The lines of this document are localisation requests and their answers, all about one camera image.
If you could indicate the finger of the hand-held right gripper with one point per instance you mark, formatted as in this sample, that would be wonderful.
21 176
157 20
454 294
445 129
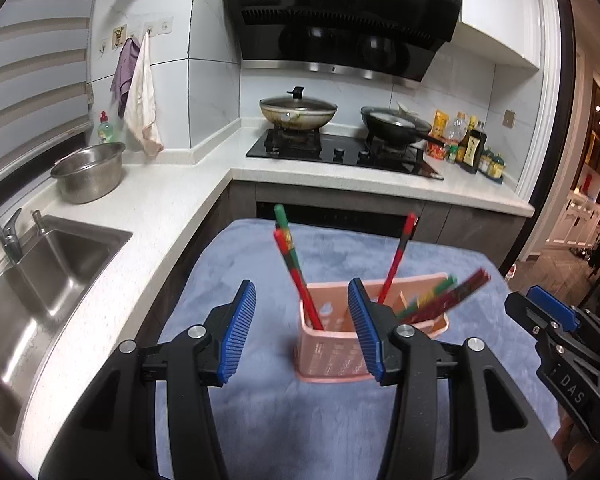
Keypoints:
527 315
555 307

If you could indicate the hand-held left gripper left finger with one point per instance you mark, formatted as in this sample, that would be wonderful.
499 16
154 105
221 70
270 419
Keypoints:
236 332

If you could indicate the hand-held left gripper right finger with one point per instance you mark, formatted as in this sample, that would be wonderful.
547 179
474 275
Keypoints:
367 332

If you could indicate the pink perforated utensil holder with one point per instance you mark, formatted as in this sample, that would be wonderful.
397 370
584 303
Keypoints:
325 355

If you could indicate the maroon chopstick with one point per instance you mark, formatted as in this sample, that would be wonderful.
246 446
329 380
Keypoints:
472 280
461 294

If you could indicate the red chopstick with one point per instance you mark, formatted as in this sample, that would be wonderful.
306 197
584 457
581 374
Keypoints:
306 296
395 265

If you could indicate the green chopstick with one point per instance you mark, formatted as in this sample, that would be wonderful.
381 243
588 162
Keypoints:
281 217
442 285

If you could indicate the blue fleece blanket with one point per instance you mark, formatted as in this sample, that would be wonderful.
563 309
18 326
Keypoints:
260 260

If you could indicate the white sideboard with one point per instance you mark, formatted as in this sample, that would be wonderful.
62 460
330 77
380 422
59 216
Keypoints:
575 215

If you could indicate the white speckled kitchen countertop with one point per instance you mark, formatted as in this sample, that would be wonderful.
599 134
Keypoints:
180 185

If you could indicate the dark soy sauce bottle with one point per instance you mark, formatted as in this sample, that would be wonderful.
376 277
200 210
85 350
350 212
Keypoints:
472 152

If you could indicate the small green-capped bottle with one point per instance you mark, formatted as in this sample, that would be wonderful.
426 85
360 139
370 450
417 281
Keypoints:
452 155

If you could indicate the black gas stove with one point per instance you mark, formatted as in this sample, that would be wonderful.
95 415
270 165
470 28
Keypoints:
340 154

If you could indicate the red seasoning packet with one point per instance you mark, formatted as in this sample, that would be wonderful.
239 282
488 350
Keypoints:
435 151

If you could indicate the stainless steel sink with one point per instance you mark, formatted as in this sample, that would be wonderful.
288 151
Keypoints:
55 270

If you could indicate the clear plastic bottle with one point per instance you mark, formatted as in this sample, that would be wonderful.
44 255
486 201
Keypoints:
457 130

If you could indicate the black frying pan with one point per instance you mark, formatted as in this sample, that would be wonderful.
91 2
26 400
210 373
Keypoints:
390 130

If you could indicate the yellow seasoning bag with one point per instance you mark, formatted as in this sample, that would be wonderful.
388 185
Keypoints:
440 127

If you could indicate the stainless steel colander bowl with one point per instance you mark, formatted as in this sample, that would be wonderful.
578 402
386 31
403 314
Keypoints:
87 180

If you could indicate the beige wok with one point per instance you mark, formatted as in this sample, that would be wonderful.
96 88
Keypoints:
300 120

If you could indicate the small steel sink knob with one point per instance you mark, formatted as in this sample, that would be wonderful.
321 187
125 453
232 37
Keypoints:
39 222

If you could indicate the glass wok lid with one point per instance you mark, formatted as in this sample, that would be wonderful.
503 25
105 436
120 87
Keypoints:
297 102

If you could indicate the green dish soap bottle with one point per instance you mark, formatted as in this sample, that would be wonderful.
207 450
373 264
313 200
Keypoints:
105 132

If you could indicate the steel faucet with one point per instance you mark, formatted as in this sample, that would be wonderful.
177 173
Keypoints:
10 240

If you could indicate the white hanging cloth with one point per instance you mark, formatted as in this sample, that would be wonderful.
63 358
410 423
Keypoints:
142 105

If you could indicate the purple hanging cloth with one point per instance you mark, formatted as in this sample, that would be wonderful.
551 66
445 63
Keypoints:
125 70

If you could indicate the white upper cabinet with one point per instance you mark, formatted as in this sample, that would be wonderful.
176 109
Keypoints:
500 10

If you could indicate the black range hood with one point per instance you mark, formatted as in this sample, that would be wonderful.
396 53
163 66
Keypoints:
340 10

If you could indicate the striped window blinds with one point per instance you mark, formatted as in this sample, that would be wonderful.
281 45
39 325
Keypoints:
35 60

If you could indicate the brown wall switch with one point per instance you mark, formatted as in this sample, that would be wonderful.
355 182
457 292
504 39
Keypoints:
508 118

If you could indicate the white wall socket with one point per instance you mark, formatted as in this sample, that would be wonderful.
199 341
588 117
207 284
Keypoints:
166 25
151 28

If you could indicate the yellow wall hook sticker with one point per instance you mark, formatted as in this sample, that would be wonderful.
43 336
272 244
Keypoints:
119 36

